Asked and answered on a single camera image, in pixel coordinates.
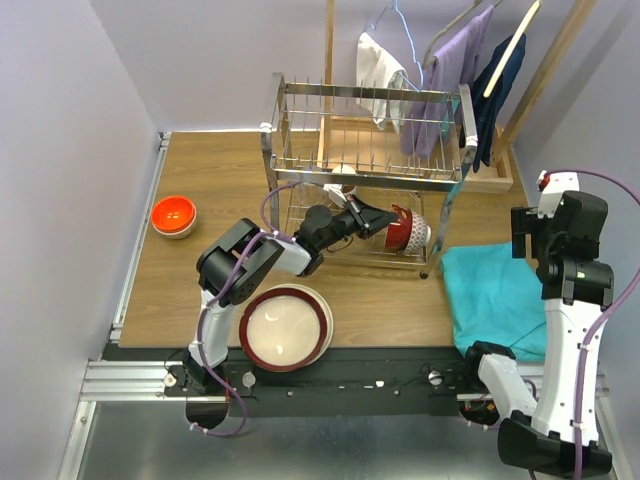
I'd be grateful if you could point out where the pale green plate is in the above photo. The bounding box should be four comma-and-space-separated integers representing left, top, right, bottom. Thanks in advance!
265, 284, 334, 370

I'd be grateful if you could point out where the purple cable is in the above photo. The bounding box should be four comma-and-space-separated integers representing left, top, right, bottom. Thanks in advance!
464, 169, 640, 476
187, 182, 301, 439

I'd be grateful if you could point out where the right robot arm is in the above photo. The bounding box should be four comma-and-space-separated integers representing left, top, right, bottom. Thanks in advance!
459, 190, 614, 479

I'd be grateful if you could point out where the wooden hanger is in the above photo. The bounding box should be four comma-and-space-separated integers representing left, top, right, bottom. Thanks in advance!
483, 0, 541, 98

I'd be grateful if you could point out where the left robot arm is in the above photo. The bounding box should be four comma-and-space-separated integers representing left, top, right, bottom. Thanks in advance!
183, 195, 399, 395

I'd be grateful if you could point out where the patterned small bowl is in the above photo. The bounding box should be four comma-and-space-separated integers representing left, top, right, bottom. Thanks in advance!
403, 211, 431, 255

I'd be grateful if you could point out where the metal two-tier dish rack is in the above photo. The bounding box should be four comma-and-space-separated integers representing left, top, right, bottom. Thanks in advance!
260, 72, 478, 278

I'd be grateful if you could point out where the teal cloth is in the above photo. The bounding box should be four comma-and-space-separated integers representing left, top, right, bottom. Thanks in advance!
440, 243, 547, 363

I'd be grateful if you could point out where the orange bowl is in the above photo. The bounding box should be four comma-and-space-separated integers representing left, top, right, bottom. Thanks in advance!
151, 195, 197, 240

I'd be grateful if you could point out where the steel cup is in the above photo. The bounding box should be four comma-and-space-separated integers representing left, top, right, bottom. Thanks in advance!
327, 163, 359, 201

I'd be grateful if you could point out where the wooden clothes rack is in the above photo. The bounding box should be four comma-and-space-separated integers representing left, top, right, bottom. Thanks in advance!
312, 1, 595, 193

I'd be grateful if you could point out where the navy blue garment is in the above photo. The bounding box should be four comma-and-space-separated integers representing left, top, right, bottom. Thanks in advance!
471, 34, 527, 173

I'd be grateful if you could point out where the grey hanger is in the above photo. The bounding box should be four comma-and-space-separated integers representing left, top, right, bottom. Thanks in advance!
422, 0, 503, 72

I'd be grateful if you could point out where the red rimmed white plate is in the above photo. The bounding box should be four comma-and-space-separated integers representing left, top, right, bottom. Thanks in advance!
239, 284, 334, 373

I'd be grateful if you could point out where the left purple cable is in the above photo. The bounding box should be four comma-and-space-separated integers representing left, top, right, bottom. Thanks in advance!
187, 182, 301, 439

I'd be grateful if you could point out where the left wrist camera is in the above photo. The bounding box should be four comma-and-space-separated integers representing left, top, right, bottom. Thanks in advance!
323, 183, 348, 208

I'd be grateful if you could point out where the lavender towel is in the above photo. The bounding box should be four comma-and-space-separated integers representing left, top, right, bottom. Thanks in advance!
400, 5, 495, 159

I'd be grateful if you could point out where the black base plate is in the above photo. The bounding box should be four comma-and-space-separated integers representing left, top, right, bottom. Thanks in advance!
94, 344, 497, 428

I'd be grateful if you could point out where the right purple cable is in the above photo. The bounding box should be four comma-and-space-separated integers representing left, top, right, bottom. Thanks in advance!
464, 169, 640, 476

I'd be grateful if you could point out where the white cloth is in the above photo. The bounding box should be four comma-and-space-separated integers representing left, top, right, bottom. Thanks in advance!
356, 32, 409, 133

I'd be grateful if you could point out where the blue wire hanger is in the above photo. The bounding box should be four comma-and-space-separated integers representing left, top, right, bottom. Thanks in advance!
364, 1, 424, 91

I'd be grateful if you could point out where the clear plastic cup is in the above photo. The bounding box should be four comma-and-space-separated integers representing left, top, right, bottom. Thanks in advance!
291, 183, 328, 207

